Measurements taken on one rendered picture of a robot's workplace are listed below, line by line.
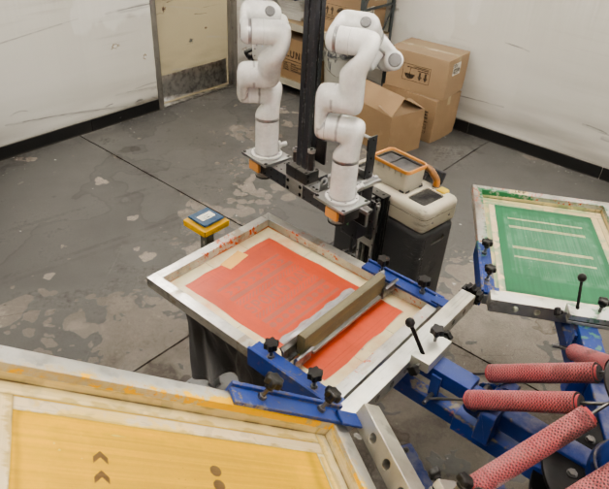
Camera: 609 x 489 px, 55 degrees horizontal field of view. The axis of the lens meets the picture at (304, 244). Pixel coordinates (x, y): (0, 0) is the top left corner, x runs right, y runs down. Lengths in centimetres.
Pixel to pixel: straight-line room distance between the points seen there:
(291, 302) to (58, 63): 368
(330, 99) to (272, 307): 70
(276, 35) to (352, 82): 34
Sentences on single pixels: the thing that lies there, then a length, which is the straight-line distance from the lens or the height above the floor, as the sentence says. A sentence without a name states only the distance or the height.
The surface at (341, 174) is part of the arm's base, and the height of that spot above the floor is 126.
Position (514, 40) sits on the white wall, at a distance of 547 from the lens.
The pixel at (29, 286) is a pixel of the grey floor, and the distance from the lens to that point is 376.
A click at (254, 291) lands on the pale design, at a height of 95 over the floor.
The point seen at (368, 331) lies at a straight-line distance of 188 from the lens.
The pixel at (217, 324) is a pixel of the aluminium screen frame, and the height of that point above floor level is 99.
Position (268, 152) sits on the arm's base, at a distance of 240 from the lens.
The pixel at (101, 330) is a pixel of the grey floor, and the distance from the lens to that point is 335.
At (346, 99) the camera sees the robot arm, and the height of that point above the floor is 153.
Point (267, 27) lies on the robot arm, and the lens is 210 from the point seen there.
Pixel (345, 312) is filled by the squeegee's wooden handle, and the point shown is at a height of 103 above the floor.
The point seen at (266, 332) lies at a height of 95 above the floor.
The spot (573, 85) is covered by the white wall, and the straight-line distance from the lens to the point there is 536.
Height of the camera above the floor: 222
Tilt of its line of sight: 35 degrees down
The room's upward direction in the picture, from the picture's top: 4 degrees clockwise
